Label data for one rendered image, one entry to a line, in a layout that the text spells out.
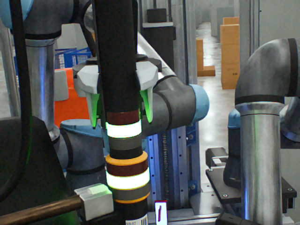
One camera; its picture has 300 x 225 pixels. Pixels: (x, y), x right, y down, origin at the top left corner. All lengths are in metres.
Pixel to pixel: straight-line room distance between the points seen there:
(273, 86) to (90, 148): 0.57
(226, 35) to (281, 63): 7.13
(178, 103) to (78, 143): 0.47
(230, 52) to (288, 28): 5.73
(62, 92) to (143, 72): 3.83
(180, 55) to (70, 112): 3.12
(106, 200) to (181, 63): 0.92
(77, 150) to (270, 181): 0.56
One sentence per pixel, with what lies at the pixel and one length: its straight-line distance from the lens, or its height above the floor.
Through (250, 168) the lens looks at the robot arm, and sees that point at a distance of 0.77.
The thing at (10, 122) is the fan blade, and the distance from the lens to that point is 0.51.
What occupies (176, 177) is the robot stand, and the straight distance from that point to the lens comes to 1.29.
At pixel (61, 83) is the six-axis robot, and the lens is 4.17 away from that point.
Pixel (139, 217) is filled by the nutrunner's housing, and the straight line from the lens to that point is 0.42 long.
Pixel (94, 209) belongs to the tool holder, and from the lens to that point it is 0.39.
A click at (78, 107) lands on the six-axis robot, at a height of 0.62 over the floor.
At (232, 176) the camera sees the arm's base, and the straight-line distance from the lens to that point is 1.22.
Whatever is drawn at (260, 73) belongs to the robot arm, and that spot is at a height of 1.44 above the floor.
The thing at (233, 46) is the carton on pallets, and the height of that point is 0.83.
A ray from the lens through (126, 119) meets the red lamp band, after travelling 0.38.
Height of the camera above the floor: 1.56
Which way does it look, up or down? 14 degrees down
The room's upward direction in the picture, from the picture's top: 4 degrees counter-clockwise
